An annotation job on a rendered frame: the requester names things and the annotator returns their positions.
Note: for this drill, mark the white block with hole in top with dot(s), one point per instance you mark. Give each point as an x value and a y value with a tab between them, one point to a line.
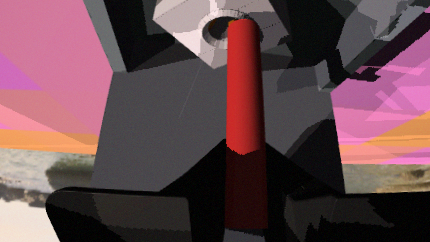
202	25

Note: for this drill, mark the dark red peg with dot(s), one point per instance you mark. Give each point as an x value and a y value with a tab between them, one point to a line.
246	201

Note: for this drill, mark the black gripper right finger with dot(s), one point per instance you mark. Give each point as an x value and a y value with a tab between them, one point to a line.
301	208

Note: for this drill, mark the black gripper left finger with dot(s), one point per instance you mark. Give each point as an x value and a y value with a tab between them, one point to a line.
190	209

